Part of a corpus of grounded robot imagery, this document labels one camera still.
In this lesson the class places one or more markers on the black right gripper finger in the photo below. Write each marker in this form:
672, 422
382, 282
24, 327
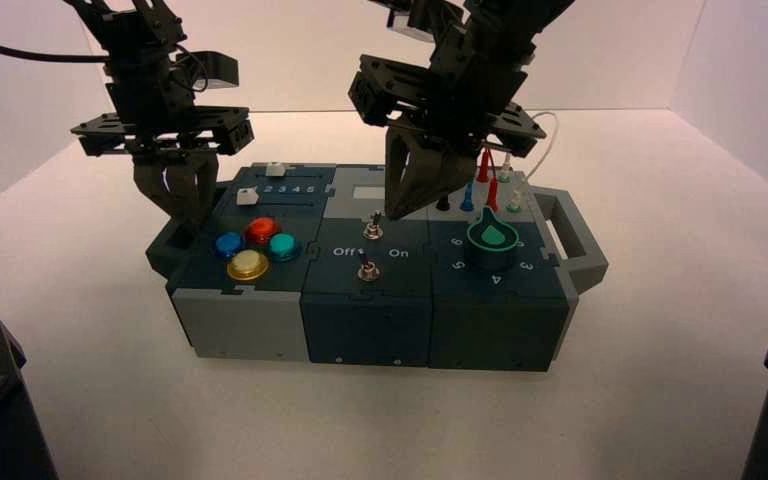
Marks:
447, 175
400, 179

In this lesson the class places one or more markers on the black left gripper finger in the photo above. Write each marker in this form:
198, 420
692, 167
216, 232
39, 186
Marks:
204, 189
159, 189

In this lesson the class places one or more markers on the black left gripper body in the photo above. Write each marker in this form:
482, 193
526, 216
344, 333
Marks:
152, 126

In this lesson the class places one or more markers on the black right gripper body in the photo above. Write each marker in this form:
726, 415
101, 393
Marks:
450, 93

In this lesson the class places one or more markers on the dark teal grey control box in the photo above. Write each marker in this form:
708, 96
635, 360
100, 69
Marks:
364, 331

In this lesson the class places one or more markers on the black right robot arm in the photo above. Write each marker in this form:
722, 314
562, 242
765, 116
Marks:
523, 13

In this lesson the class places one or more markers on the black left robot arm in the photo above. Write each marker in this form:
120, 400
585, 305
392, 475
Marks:
139, 26

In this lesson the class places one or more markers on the grey rectangular display panel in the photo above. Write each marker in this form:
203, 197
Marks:
369, 193

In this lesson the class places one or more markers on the white slider knob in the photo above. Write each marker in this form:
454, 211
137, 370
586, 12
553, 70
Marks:
276, 169
247, 196

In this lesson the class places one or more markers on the blue round push button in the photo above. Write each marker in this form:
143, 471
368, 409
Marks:
228, 245

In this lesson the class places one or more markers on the orange round push button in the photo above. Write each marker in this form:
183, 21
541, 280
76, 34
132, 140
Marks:
263, 230

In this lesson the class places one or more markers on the green black rotary knob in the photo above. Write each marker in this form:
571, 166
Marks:
492, 236

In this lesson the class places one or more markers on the yellow round push button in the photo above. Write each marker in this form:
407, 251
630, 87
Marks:
247, 265

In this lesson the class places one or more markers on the teal round push button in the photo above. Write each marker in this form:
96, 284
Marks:
283, 246

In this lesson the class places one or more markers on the metal toggle switch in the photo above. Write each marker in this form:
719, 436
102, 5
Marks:
367, 270
373, 229

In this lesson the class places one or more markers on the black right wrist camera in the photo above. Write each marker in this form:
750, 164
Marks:
437, 13

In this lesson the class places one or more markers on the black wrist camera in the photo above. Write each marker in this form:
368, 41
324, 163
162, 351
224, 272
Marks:
215, 69
437, 13

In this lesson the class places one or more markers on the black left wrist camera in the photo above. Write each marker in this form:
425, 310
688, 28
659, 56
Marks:
215, 69

